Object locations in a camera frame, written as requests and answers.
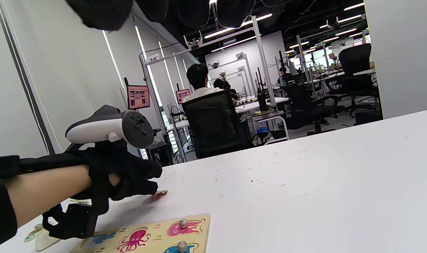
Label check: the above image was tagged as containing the person's right hand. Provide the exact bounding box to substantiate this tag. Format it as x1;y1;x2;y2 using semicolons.
66;0;284;31

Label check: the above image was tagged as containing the person's left hand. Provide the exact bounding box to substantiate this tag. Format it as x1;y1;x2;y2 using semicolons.
41;140;163;240

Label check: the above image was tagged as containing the pink octopus puzzle piece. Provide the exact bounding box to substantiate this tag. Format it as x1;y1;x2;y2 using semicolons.
145;190;169;203

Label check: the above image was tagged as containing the wooden puzzle frame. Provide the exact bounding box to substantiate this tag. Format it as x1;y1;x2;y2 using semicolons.
69;213;211;253

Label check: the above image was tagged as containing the wooden whale puzzle piece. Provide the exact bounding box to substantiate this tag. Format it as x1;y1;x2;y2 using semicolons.
35;230;62;252

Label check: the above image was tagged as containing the teal seahorse puzzle piece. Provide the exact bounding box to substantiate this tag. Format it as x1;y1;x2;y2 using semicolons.
24;223;44;243

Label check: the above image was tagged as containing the person's left forearm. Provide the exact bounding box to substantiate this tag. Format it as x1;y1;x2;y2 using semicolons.
4;164;92;227

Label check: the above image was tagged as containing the black computer tower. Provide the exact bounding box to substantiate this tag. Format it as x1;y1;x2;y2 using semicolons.
148;141;174;166

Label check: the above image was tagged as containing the black left hand controller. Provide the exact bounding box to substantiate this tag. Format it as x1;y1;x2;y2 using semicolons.
65;105;155;150

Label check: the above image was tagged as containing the white rig pole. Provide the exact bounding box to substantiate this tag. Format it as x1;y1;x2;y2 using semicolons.
140;52;187;163
251;16;278;106

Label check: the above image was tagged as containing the small monitor with pink screen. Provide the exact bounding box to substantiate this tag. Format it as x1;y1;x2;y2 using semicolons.
176;89;192;104

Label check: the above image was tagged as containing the black mesh office chair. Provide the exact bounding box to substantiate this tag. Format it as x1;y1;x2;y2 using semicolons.
181;90;251;159

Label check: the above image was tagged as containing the white rig crossbar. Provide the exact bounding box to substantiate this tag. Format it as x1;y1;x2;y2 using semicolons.
145;26;256;66

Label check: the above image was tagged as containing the brown side table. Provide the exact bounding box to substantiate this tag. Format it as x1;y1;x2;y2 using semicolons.
250;110;286;122

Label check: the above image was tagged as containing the black bottle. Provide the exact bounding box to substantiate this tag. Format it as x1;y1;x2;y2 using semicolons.
257;89;269;112

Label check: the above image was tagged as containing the group of ceiling light strips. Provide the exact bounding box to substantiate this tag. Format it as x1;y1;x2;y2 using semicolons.
203;2;367;54

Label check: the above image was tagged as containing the black case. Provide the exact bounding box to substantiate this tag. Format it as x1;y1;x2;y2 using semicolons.
354;110;383;126

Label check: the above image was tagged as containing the white headset mount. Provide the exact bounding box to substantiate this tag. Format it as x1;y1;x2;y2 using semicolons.
183;31;204;49

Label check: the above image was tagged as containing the dark window frame post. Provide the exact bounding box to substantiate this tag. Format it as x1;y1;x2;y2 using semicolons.
0;0;56;156

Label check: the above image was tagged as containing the black left wrist camera module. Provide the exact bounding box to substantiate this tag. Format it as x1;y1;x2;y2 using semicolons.
0;155;21;181

